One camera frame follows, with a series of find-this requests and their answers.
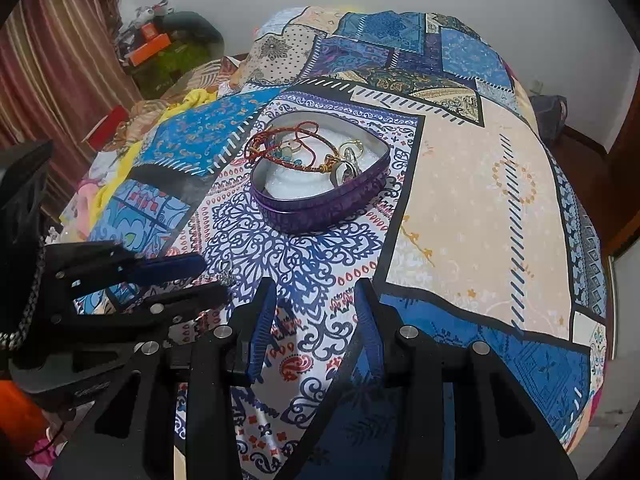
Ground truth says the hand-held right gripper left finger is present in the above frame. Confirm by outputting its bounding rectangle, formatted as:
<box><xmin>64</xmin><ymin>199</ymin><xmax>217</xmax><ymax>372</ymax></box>
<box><xmin>50</xmin><ymin>277</ymin><xmax>277</xmax><ymax>480</ymax></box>

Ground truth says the pile of assorted clutter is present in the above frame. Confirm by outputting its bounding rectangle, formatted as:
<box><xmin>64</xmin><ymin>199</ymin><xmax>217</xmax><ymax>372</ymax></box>
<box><xmin>117</xmin><ymin>4</ymin><xmax>173</xmax><ymax>43</ymax></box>

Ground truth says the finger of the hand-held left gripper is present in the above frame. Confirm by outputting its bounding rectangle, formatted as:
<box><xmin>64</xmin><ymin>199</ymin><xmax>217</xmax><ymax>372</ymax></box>
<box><xmin>47</xmin><ymin>240</ymin><xmax>207</xmax><ymax>286</ymax></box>
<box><xmin>65</xmin><ymin>281</ymin><xmax>236</xmax><ymax>341</ymax></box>

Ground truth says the dark bag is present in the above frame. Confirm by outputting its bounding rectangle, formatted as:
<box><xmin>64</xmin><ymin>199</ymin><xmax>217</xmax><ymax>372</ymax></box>
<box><xmin>530</xmin><ymin>94</ymin><xmax>570</xmax><ymax>146</ymax></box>

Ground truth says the silver bangle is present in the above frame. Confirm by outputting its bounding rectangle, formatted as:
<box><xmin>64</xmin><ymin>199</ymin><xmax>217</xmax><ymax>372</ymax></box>
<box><xmin>327</xmin><ymin>160</ymin><xmax>362</xmax><ymax>190</ymax></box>

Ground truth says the red white box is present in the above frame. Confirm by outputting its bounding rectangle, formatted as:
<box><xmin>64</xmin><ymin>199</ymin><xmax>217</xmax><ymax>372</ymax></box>
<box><xmin>81</xmin><ymin>106</ymin><xmax>128</xmax><ymax>151</ymax></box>

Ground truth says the brown striped quilt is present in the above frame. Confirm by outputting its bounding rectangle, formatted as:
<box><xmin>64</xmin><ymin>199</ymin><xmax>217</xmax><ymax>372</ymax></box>
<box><xmin>112</xmin><ymin>57</ymin><xmax>241</xmax><ymax>153</ymax></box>

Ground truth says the purple heart-shaped tin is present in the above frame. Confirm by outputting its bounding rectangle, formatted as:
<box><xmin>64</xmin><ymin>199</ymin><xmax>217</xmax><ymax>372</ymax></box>
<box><xmin>250</xmin><ymin>111</ymin><xmax>392</xmax><ymax>235</ymax></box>

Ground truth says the orange box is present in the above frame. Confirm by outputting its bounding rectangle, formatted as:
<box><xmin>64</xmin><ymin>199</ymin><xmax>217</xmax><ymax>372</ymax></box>
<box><xmin>127</xmin><ymin>32</ymin><xmax>172</xmax><ymax>67</ymax></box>

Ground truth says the wooden wardrobe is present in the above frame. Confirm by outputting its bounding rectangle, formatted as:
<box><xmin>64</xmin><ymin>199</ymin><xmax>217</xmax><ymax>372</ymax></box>
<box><xmin>597</xmin><ymin>80</ymin><xmax>640</xmax><ymax>266</ymax></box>

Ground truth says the brown striped curtain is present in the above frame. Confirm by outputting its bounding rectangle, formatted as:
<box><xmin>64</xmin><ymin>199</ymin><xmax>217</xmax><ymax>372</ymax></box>
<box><xmin>0</xmin><ymin>0</ymin><xmax>143</xmax><ymax>221</ymax></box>

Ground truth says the red cord bracelet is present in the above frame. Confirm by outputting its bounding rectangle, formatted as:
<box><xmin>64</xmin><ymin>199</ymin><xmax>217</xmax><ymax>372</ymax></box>
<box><xmin>246</xmin><ymin>121</ymin><xmax>331</xmax><ymax>171</ymax></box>

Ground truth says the green covered cabinet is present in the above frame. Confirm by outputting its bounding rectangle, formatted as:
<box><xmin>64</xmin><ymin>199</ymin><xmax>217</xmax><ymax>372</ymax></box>
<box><xmin>129</xmin><ymin>42</ymin><xmax>213</xmax><ymax>101</ymax></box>

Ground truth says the black white braided cord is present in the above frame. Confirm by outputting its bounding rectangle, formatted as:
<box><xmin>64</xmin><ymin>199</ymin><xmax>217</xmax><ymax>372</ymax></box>
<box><xmin>0</xmin><ymin>252</ymin><xmax>48</xmax><ymax>352</ymax></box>

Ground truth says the patchwork patterned blanket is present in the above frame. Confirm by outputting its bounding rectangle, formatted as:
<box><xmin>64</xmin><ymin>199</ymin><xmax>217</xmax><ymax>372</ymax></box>
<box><xmin>72</xmin><ymin>6</ymin><xmax>608</xmax><ymax>480</ymax></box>

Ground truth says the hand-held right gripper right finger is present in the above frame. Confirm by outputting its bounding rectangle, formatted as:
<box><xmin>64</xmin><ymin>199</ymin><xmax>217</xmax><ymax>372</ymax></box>
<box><xmin>290</xmin><ymin>278</ymin><xmax>578</xmax><ymax>480</ymax></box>

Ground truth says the turquoise bead bracelet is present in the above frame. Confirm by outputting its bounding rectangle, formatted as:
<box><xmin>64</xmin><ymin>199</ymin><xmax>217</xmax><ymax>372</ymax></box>
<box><xmin>267</xmin><ymin>141</ymin><xmax>312</xmax><ymax>169</ymax></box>

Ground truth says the person's left forearm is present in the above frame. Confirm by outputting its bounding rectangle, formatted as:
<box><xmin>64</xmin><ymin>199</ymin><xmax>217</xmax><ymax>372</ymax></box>
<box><xmin>0</xmin><ymin>379</ymin><xmax>48</xmax><ymax>457</ymax></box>

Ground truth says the yellow cartoon blanket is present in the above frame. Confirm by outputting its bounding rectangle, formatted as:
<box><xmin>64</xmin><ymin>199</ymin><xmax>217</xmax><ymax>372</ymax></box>
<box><xmin>60</xmin><ymin>87</ymin><xmax>221</xmax><ymax>236</ymax></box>

